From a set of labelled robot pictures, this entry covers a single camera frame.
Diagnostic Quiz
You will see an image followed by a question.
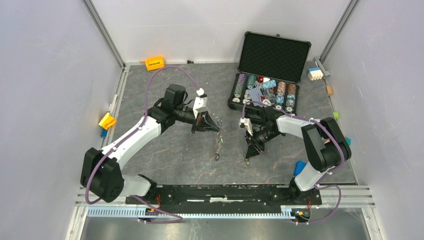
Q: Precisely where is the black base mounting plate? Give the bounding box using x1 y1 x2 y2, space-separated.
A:
142 184 322 214

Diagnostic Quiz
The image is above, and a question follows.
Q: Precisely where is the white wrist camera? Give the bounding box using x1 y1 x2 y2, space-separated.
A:
192 88 208 118
239 117 254 136

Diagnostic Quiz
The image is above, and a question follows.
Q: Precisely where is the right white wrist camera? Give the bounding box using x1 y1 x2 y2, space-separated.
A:
239 117 254 136

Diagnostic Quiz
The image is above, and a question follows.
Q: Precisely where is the tan wooden cube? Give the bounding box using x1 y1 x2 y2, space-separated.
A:
326 85 334 97

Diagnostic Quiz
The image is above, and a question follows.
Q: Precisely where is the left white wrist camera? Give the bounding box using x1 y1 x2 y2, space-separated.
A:
192 88 208 118

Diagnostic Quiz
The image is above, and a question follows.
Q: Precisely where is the blue playing card deck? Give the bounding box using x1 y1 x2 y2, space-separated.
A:
248 87 263 107

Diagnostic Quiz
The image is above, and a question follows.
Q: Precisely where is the black poker chip case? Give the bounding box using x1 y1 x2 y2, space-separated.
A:
227 31 312 111

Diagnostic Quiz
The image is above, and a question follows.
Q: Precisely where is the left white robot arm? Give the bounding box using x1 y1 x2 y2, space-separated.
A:
80 84 219 204

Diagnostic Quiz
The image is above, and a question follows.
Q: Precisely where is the orange chip stack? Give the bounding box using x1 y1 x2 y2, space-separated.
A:
287 84 297 100

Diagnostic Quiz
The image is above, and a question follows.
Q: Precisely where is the teal cube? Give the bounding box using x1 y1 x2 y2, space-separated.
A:
345 137 352 146

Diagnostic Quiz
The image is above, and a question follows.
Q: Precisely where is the metal keyring with tags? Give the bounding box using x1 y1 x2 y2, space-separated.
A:
214 117 223 161

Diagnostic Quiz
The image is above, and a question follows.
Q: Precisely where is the light blue chip stack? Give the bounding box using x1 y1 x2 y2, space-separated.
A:
261 79 277 90

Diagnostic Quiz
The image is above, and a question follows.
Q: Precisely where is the white cable duct rail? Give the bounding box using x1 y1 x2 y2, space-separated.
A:
86 206 295 220

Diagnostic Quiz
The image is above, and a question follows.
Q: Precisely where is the white blue toy block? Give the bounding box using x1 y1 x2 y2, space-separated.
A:
306 67 324 81

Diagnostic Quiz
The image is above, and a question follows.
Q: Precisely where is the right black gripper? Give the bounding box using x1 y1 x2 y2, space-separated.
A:
244 126 281 159

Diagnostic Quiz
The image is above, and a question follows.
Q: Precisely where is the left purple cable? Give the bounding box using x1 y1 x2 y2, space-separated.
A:
85 65 205 225

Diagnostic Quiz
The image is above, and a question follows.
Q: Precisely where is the yellow orange toy block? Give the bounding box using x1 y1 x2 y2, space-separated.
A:
98 112 117 130

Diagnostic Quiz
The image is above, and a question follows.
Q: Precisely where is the purple cable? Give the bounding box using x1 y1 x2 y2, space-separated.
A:
85 65 205 225
241 100 347 225

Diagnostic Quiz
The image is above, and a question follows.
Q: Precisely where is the blue green white block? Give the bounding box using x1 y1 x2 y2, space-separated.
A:
293 160 307 177

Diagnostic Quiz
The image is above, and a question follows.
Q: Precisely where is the clear dealer button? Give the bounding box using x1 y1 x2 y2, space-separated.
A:
263 88 275 98

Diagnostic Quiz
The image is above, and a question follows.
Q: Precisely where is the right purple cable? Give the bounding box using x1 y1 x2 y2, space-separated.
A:
241 100 347 225

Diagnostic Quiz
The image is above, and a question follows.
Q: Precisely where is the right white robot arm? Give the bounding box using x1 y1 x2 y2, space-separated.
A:
239 106 352 204

